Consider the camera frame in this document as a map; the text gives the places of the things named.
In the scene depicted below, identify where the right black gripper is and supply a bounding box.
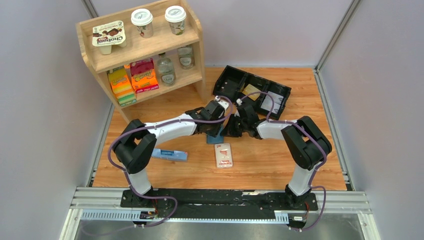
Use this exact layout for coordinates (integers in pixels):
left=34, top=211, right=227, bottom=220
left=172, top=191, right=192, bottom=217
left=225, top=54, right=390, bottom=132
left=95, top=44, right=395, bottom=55
left=220, top=114, right=248, bottom=138

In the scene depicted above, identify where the blue leather card holder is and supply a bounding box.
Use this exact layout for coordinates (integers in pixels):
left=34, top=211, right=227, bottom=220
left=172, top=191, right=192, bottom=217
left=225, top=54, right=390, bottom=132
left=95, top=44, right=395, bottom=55
left=206, top=127, right=224, bottom=145

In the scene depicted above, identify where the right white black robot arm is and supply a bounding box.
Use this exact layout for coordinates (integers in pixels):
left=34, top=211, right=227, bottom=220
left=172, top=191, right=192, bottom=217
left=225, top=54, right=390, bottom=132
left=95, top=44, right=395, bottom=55
left=220, top=104, right=332, bottom=210

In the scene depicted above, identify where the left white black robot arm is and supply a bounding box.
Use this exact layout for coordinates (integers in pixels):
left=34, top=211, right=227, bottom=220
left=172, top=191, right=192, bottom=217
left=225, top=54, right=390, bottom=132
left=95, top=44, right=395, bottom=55
left=107, top=97, right=231, bottom=208

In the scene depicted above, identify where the lower grey card in tray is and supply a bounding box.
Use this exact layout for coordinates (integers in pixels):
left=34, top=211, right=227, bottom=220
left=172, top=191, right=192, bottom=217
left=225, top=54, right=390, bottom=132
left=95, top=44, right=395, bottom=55
left=260, top=98, right=282, bottom=114

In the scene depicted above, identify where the grey card in tray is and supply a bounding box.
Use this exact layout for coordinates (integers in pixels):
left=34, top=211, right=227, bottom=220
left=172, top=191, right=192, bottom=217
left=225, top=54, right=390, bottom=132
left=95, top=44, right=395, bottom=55
left=266, top=91, right=285, bottom=105
left=260, top=98, right=282, bottom=114

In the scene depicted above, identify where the gold card in tray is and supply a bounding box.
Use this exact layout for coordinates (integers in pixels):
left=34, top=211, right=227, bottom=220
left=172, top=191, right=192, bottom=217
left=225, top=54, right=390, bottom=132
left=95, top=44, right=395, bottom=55
left=242, top=84, right=260, bottom=101

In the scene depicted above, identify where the upper grey card in tray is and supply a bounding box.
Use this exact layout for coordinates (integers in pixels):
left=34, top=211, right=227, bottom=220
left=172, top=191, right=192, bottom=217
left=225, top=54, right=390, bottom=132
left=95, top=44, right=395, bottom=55
left=266, top=91, right=285, bottom=105

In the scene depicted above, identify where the black compartment tray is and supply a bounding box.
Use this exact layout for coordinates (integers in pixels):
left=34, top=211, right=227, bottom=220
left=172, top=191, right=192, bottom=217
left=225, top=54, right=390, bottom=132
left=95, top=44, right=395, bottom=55
left=212, top=65, right=291, bottom=120

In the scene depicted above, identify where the white pink sponge packet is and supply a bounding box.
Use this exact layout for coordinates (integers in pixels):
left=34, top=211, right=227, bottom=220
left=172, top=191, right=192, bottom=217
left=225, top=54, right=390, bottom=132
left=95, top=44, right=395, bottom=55
left=214, top=143, right=233, bottom=169

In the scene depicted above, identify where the right clear glass bottle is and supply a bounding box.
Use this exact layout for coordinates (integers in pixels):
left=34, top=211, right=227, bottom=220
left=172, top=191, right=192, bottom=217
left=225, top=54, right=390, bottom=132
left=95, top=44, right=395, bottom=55
left=177, top=44, right=194, bottom=70

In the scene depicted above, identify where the clear glass bottle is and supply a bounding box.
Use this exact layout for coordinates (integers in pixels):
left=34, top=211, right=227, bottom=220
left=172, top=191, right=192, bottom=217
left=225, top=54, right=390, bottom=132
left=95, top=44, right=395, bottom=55
left=177, top=44, right=194, bottom=70
left=156, top=52, right=176, bottom=87

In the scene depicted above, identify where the left clear glass bottle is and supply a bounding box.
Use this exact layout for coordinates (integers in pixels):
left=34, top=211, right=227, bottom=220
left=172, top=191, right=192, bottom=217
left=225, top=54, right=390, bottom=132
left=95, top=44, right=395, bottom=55
left=156, top=52, right=176, bottom=87

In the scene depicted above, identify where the blue flat box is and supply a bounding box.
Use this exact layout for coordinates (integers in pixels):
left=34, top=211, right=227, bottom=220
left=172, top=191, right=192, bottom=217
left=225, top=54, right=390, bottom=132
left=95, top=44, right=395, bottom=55
left=151, top=148, right=188, bottom=162

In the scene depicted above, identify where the red orange Scrub Mommy box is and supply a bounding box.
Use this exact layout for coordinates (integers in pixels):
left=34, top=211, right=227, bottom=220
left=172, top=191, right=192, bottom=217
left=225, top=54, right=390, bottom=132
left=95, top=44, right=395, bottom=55
left=129, top=58, right=159, bottom=94

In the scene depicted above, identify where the wooden two-tier shelf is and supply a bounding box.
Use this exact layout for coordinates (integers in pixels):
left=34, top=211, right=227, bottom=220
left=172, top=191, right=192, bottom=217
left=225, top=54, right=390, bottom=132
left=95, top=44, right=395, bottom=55
left=76, top=0, right=209, bottom=123

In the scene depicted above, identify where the multicolour sponge stack pack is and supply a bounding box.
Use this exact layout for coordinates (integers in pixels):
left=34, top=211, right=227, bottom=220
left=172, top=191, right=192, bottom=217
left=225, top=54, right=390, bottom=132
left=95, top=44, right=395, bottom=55
left=107, top=66, right=137, bottom=107

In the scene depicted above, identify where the right paper coffee cup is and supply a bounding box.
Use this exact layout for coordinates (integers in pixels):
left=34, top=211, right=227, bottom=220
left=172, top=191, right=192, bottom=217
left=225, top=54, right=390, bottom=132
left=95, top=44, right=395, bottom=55
left=164, top=5, right=187, bottom=36

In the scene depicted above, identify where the paper coffee cup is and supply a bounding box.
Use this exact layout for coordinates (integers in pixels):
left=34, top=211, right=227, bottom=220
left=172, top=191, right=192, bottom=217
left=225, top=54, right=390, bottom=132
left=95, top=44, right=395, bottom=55
left=164, top=5, right=187, bottom=36
left=130, top=8, right=154, bottom=38

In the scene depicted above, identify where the left paper coffee cup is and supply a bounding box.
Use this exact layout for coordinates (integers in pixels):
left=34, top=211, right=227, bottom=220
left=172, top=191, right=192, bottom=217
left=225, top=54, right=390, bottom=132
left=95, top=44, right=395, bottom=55
left=130, top=8, right=154, bottom=38

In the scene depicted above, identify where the Chobani yogurt pack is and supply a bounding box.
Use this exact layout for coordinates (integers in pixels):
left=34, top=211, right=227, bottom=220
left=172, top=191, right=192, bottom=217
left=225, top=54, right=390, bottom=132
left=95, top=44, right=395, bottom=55
left=92, top=20, right=127, bottom=55

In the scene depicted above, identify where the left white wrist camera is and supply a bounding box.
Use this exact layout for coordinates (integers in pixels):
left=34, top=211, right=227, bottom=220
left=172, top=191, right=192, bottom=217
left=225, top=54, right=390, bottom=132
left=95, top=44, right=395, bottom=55
left=214, top=96, right=230, bottom=112

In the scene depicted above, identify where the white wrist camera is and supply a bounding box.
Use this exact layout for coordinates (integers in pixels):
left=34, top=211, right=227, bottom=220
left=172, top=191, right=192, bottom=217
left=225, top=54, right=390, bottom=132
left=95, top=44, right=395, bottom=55
left=235, top=98, right=244, bottom=108
left=214, top=96, right=230, bottom=112

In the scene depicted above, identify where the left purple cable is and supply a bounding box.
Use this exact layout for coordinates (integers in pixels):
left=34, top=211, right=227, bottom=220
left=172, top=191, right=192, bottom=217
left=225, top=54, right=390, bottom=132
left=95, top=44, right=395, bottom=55
left=107, top=96, right=234, bottom=229

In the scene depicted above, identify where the purple cable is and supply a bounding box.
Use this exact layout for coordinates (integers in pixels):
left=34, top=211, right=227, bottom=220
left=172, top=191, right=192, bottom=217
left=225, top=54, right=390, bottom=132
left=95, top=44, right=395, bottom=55
left=107, top=96, right=234, bottom=229
left=239, top=91, right=329, bottom=232

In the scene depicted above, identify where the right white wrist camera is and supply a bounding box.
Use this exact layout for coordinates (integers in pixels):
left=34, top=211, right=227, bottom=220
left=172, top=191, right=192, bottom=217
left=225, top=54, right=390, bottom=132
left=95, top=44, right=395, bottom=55
left=235, top=98, right=244, bottom=108

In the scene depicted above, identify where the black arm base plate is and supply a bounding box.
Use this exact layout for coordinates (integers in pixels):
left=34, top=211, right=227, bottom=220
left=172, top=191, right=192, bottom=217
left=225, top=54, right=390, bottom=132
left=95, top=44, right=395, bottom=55
left=120, top=188, right=318, bottom=220

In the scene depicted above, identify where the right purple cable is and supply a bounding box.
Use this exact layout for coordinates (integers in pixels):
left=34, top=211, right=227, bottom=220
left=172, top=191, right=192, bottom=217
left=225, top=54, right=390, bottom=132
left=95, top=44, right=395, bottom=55
left=239, top=91, right=329, bottom=232

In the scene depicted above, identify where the aluminium frame rail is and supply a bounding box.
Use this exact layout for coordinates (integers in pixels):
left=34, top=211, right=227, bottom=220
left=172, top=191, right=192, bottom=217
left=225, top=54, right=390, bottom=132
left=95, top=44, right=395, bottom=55
left=59, top=187, right=381, bottom=240

